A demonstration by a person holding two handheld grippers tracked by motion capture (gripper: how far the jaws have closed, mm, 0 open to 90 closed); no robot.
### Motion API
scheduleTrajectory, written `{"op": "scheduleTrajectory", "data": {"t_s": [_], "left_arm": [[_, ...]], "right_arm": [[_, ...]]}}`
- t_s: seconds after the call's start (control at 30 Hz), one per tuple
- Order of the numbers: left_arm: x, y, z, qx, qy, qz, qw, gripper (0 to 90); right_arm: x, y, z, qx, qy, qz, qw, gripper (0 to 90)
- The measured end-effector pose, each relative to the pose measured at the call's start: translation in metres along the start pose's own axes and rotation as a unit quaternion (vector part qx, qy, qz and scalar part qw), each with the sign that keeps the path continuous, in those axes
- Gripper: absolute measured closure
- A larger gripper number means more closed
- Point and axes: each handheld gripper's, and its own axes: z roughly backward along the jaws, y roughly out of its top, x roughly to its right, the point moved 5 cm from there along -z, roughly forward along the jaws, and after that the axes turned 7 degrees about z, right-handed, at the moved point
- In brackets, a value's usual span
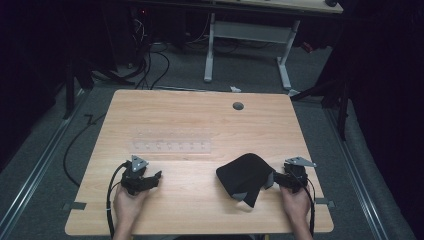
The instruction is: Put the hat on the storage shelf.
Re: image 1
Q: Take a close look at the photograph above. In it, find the metal floor rail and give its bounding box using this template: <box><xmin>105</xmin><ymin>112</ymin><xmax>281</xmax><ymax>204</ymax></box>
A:
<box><xmin>0</xmin><ymin>87</ymin><xmax>88</xmax><ymax>234</ymax></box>
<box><xmin>324</xmin><ymin>106</ymin><xmax>391</xmax><ymax>240</ymax></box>

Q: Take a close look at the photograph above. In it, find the white metal frame desk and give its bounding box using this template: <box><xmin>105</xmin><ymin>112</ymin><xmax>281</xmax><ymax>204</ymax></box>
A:
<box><xmin>186</xmin><ymin>0</ymin><xmax>345</xmax><ymax>98</ymax></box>

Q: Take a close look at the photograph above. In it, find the black floor cable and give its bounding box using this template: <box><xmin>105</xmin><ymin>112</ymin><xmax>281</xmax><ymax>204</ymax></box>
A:
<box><xmin>62</xmin><ymin>113</ymin><xmax>108</xmax><ymax>188</ymax></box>

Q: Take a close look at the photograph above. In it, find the black metal stand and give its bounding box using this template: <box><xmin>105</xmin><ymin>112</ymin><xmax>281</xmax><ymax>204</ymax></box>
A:
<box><xmin>61</xmin><ymin>56</ymin><xmax>96</xmax><ymax>121</ymax></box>

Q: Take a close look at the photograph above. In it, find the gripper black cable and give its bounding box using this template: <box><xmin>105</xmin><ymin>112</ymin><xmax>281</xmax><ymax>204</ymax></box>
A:
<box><xmin>105</xmin><ymin>161</ymin><xmax>131</xmax><ymax>240</ymax></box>
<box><xmin>298</xmin><ymin>173</ymin><xmax>317</xmax><ymax>238</ymax></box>

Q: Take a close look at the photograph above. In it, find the black tripod stand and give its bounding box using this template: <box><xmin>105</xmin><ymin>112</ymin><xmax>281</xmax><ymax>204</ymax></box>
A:
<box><xmin>289</xmin><ymin>66</ymin><xmax>353</xmax><ymax>142</ymax></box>

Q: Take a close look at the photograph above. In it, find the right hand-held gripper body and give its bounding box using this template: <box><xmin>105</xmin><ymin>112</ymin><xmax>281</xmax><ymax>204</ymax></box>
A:
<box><xmin>283</xmin><ymin>156</ymin><xmax>318</xmax><ymax>194</ymax></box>

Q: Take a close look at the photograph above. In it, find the clear acrylic rack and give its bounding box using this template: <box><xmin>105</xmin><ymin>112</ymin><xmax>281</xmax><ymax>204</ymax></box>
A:
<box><xmin>131</xmin><ymin>127</ymin><xmax>214</xmax><ymax>155</ymax></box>

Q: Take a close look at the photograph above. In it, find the bundle of black cables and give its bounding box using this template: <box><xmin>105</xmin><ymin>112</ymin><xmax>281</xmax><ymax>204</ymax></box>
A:
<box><xmin>128</xmin><ymin>13</ymin><xmax>172</xmax><ymax>91</ymax></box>

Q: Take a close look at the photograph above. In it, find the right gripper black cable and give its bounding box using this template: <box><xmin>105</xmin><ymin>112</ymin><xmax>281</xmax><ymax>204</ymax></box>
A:
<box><xmin>298</xmin><ymin>173</ymin><xmax>317</xmax><ymax>238</ymax></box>

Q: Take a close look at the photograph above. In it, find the person's right hand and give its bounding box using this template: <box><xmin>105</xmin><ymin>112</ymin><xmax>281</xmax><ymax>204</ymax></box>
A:
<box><xmin>279</xmin><ymin>184</ymin><xmax>312</xmax><ymax>232</ymax></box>

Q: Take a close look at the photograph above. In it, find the grey tape strip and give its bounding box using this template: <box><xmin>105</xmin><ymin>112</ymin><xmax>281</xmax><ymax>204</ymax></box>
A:
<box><xmin>62</xmin><ymin>201</ymin><xmax>88</xmax><ymax>212</ymax></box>
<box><xmin>314</xmin><ymin>197</ymin><xmax>336</xmax><ymax>209</ymax></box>

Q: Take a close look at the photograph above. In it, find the person's left hand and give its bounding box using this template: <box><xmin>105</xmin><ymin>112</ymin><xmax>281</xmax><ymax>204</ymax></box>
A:
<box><xmin>112</xmin><ymin>184</ymin><xmax>150</xmax><ymax>231</ymax></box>

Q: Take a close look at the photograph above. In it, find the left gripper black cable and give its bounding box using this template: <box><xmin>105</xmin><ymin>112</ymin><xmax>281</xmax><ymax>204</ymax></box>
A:
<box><xmin>105</xmin><ymin>161</ymin><xmax>131</xmax><ymax>240</ymax></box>

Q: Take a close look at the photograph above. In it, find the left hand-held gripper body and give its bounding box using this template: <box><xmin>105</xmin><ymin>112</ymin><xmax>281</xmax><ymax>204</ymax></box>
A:
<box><xmin>120</xmin><ymin>154</ymin><xmax>155</xmax><ymax>196</ymax></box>

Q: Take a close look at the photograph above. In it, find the black cloth hat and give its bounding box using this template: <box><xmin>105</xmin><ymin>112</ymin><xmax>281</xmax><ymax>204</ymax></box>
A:
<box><xmin>215</xmin><ymin>152</ymin><xmax>277</xmax><ymax>209</ymax></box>

